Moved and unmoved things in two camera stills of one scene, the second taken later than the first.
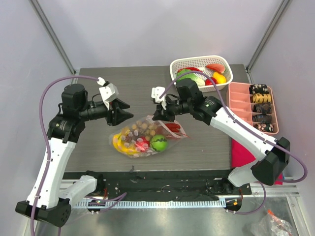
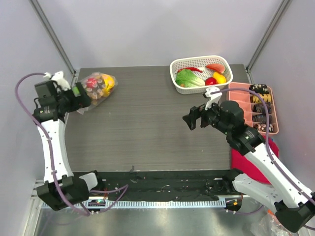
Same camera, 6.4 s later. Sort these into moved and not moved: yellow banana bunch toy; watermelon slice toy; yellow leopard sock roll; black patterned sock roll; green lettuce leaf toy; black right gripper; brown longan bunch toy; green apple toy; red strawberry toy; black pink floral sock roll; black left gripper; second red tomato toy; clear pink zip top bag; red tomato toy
Moved: black right gripper; brown longan bunch toy; black left gripper; yellow banana bunch toy; red tomato toy; green apple toy; clear pink zip top bag
Not moved: black pink floral sock roll; watermelon slice toy; second red tomato toy; yellow leopard sock roll; red strawberry toy; green lettuce leaf toy; black patterned sock roll
